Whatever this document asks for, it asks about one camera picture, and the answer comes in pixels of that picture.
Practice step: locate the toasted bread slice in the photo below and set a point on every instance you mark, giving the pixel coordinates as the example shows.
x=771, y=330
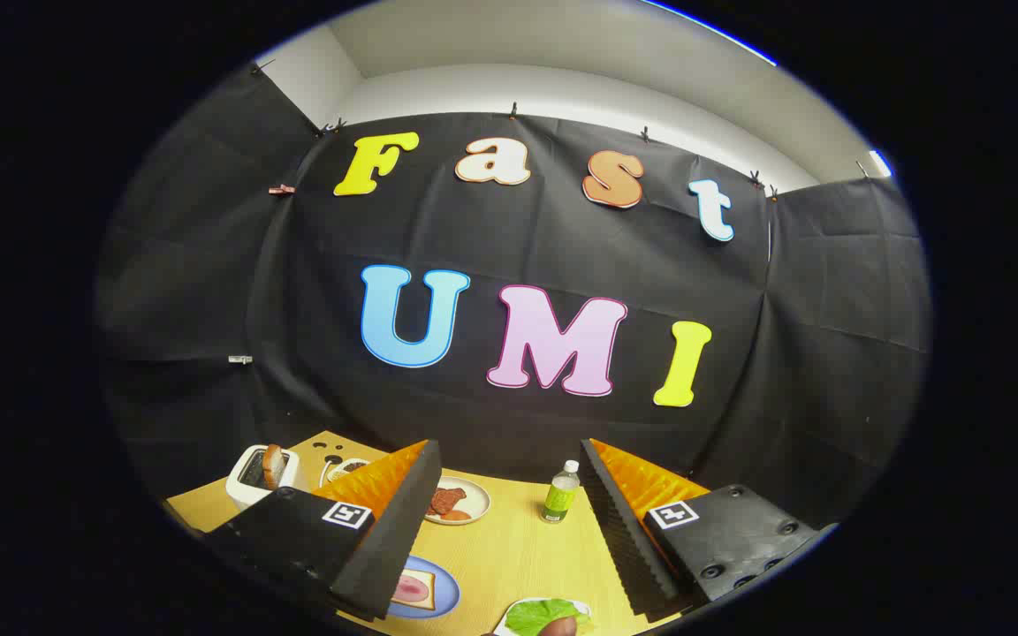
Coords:
x=273, y=464

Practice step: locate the white divided seasoning tray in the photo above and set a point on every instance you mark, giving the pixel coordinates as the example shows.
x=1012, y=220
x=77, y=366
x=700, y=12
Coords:
x=352, y=465

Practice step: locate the white round plate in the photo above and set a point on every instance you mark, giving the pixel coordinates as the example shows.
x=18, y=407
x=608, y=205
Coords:
x=475, y=495

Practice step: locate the green label plastic bottle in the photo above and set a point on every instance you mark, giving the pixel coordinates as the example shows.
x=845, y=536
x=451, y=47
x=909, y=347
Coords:
x=559, y=499

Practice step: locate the white oval plate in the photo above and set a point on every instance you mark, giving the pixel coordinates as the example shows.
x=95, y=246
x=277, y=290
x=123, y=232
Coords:
x=513, y=606

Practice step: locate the white toaster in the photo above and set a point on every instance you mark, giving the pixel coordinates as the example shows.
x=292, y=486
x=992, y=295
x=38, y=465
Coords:
x=244, y=490

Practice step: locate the brown meat slice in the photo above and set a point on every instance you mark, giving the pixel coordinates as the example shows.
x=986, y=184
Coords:
x=452, y=497
x=435, y=507

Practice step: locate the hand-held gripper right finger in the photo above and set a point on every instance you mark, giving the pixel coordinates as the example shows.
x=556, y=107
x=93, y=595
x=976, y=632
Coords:
x=624, y=548

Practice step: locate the reddish brown rounded item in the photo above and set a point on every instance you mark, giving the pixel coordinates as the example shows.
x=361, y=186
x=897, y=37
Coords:
x=559, y=627

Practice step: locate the red tomato slice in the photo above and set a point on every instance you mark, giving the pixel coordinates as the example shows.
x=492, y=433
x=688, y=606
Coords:
x=456, y=515

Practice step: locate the green lettuce leaf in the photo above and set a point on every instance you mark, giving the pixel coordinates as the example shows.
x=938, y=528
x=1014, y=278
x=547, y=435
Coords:
x=540, y=614

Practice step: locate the blue plate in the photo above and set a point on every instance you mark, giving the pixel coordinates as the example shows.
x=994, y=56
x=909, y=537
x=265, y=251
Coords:
x=444, y=592

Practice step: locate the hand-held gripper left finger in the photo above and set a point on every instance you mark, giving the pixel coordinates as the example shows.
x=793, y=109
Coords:
x=403, y=539

